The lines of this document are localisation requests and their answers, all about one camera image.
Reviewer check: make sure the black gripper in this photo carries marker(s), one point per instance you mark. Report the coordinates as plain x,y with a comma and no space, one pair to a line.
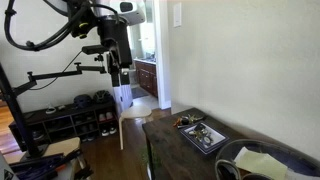
115,36

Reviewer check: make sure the keys with orange carabiner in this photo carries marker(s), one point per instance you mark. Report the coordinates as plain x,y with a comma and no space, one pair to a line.
176,122

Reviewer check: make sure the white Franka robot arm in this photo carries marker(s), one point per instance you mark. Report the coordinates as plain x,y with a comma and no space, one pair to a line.
128,8

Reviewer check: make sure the dark bath mat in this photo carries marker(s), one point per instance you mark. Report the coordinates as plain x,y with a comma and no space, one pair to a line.
139,92

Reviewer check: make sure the dark wood vanity cabinet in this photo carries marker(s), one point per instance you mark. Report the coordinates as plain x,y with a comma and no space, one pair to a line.
146,78

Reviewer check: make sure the black grey bike helmet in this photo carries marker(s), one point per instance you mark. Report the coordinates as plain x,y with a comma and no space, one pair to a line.
102,96

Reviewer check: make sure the round light wood stool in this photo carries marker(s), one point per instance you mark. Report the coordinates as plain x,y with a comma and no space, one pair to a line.
135,111

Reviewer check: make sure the red white shoe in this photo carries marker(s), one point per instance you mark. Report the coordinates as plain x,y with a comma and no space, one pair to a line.
109,115
102,117

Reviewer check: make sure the black white shoe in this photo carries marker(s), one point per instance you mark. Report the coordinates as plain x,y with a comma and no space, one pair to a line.
105,132
113,130

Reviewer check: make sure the dark wood shoe rack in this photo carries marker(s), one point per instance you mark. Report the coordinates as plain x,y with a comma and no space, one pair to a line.
60,115

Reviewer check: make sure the small white item on rack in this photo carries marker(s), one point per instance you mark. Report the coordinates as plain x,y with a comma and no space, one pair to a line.
50,110

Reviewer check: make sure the light wood stool with clamp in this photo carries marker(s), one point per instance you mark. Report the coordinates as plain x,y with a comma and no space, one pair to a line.
61,145

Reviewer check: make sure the dark wood console table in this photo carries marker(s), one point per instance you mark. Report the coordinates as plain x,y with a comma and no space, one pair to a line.
173,153

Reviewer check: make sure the silver key bunch round tag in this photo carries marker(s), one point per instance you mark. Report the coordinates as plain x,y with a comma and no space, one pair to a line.
199,132

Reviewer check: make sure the black stand pole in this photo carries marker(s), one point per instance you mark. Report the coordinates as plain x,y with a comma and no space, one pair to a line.
18,116

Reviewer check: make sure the blue square tray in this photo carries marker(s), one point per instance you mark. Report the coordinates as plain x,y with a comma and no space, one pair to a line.
218,140

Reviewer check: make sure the black clamp tools pile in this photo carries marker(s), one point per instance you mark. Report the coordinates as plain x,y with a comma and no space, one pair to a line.
43,166

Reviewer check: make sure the pale yellow paper note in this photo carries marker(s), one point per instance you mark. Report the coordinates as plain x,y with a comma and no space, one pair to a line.
260,163

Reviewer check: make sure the dark round plate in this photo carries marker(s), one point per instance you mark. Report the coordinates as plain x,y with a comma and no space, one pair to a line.
300,160

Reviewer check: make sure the black stereo camera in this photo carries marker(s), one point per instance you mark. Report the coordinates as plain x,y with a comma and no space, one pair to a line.
95,49

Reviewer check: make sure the white door frame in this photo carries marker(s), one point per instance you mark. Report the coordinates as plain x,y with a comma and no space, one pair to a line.
162,66

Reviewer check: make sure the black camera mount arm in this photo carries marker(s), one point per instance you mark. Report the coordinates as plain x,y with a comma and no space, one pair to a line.
56,74

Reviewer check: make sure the white light switch plate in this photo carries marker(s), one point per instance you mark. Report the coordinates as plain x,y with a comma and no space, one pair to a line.
177,15

